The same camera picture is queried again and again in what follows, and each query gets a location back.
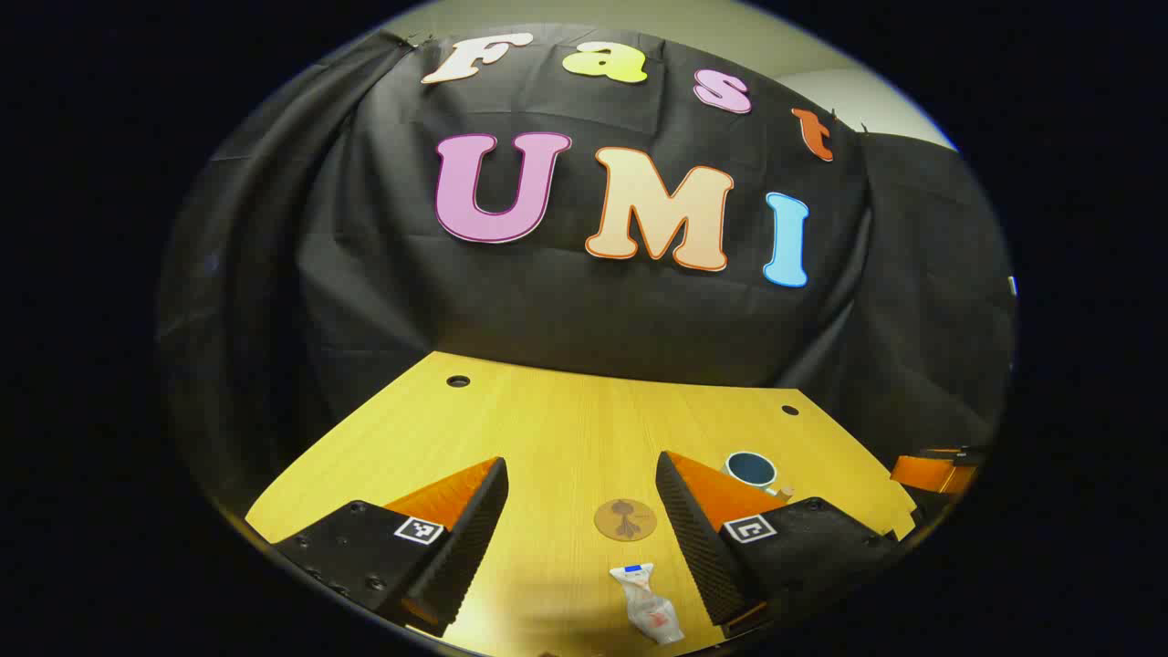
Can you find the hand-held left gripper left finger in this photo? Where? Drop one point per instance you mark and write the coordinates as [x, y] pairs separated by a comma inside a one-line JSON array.
[[465, 547]]

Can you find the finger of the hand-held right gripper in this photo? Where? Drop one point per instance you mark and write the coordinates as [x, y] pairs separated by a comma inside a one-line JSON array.
[[931, 473]]

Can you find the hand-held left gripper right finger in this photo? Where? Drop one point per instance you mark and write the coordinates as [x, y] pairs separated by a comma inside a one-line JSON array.
[[695, 538]]

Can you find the brown round coaster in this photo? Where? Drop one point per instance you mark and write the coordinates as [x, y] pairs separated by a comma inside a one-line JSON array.
[[625, 520]]

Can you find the white toothpaste tube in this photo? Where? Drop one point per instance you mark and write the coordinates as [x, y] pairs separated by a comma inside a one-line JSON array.
[[646, 602]]

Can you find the yellow wooden desktop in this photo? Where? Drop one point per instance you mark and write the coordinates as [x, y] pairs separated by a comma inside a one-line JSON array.
[[566, 429]]

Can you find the black backdrop cloth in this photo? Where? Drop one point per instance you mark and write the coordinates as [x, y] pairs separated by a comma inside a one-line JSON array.
[[593, 319]]

